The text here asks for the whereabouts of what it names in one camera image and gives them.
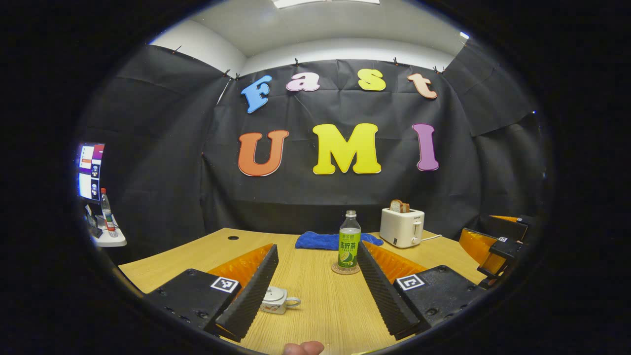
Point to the light bread slice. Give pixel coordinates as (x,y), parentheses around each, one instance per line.
(396,206)

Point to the computer monitor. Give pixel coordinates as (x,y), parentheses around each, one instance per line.
(91,172)

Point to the blue towel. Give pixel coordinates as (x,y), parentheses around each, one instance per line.
(318,240)

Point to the white ceramic teacup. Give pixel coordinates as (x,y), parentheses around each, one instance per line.
(278,306)

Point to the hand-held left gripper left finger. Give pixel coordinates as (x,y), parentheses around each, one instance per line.
(251,301)

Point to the white side table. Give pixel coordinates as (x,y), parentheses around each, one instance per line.
(111,240)

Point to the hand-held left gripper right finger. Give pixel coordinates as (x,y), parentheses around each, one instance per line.
(384,301)

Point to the red cap plastic bottle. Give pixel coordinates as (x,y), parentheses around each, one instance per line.
(108,214)

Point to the dark desk item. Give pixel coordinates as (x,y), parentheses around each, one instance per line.
(93,219)

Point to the white teacup lid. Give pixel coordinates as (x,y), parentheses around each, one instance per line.
(275,294)

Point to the green label water bottle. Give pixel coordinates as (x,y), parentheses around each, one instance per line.
(349,246)

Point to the ceiling light panel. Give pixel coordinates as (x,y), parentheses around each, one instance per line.
(325,3)

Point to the white toaster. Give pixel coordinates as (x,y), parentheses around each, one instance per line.
(399,228)

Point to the round wooden coaster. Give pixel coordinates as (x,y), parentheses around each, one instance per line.
(345,270)

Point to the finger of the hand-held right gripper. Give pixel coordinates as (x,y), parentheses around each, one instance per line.
(508,246)
(510,227)

